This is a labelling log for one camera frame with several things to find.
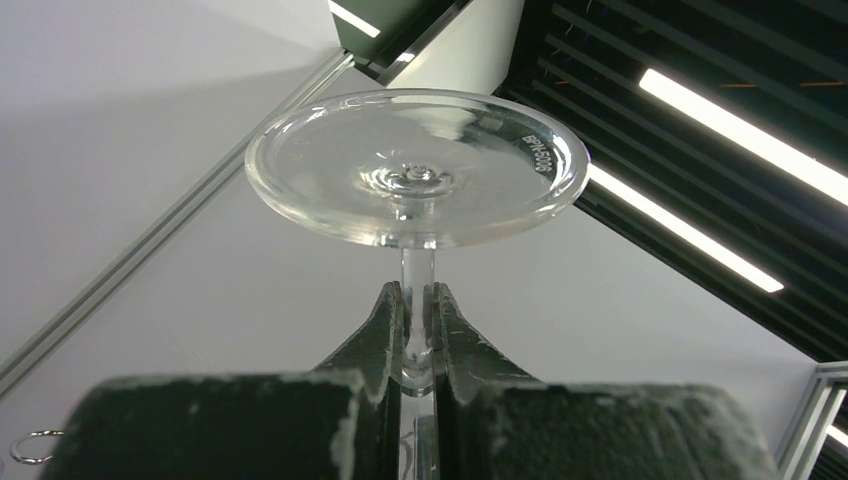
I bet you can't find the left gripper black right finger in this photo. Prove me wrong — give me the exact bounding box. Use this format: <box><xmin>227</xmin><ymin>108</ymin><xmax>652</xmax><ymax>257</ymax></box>
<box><xmin>432</xmin><ymin>283</ymin><xmax>779</xmax><ymax>479</ymax></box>

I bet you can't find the clear wine glass low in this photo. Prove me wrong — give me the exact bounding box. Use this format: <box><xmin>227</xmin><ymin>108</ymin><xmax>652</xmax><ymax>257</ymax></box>
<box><xmin>244</xmin><ymin>89</ymin><xmax>591</xmax><ymax>479</ymax></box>

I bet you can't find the chrome wine glass rack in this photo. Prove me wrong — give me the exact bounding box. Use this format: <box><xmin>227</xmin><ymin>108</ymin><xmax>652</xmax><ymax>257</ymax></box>
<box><xmin>8</xmin><ymin>430</ymin><xmax>65</xmax><ymax>466</ymax></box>

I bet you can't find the left gripper clear left finger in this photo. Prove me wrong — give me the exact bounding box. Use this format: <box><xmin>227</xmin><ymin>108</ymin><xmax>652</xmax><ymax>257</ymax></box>
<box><xmin>42</xmin><ymin>282</ymin><xmax>403</xmax><ymax>479</ymax></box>

